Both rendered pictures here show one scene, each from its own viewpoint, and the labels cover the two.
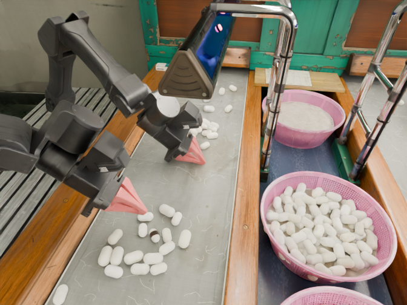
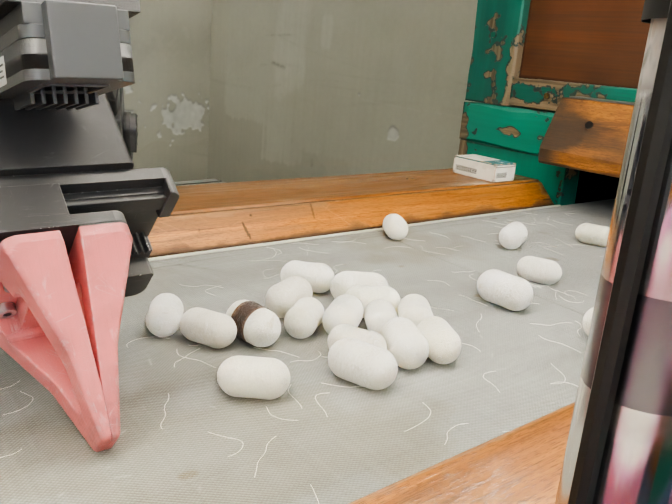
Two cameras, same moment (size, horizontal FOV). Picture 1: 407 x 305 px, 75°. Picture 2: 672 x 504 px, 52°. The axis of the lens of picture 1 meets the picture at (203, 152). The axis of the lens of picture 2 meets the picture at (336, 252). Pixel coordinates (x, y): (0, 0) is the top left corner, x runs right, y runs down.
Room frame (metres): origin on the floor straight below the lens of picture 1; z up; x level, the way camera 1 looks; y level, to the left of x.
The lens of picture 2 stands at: (0.41, -0.20, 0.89)
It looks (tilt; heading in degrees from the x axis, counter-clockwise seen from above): 16 degrees down; 40
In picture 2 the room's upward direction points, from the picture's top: 5 degrees clockwise
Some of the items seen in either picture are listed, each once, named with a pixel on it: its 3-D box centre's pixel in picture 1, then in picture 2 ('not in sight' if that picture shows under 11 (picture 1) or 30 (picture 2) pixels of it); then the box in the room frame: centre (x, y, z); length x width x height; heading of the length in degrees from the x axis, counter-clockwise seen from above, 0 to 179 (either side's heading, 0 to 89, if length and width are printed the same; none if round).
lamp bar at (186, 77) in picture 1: (215, 17); not in sight; (0.65, -0.03, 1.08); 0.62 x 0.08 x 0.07; 170
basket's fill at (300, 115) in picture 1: (298, 122); not in sight; (0.77, -0.33, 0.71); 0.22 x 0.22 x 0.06
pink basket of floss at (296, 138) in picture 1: (299, 119); not in sight; (0.77, -0.33, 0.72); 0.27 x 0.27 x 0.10
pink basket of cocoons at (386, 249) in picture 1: (318, 228); not in sight; (0.34, -0.26, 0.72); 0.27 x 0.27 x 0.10
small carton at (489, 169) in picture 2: (163, 66); (483, 167); (1.09, 0.17, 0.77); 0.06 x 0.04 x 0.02; 80
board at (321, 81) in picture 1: (296, 79); not in sight; (0.98, -0.37, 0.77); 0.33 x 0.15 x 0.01; 80
